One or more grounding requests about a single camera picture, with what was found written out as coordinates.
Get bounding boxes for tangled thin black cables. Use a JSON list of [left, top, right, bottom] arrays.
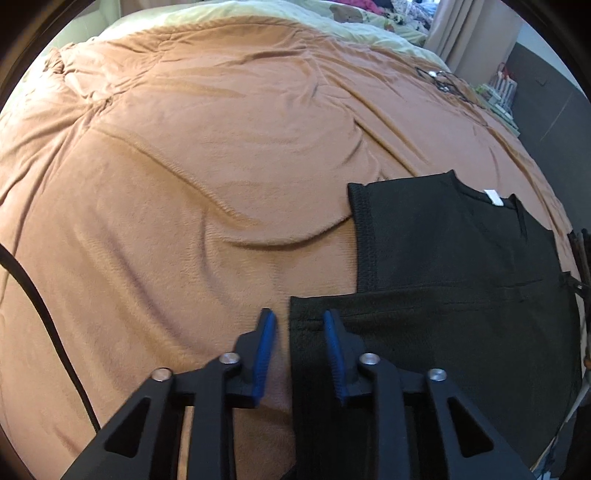
[[414, 66, 481, 106]]

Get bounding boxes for black t-shirt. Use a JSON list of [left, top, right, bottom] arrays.
[[288, 170, 583, 480]]

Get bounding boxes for beige curtain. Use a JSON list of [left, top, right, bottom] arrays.
[[422, 0, 523, 71]]

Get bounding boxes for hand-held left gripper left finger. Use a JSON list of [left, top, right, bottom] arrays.
[[62, 308, 277, 480]]

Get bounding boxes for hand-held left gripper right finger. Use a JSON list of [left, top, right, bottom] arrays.
[[323, 309, 539, 480]]

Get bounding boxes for striped paper bag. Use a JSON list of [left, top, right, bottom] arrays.
[[488, 68, 519, 108]]

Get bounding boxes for pale green quilt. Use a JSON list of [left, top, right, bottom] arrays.
[[99, 0, 445, 63]]

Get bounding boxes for black cable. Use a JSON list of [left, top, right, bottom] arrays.
[[0, 244, 101, 435]]

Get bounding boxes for orange blanket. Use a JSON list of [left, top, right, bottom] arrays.
[[0, 16, 583, 480]]

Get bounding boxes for pale green nightstand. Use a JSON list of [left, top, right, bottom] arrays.
[[475, 83, 523, 137]]

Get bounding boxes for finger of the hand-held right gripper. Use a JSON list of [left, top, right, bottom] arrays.
[[560, 271, 591, 298]]

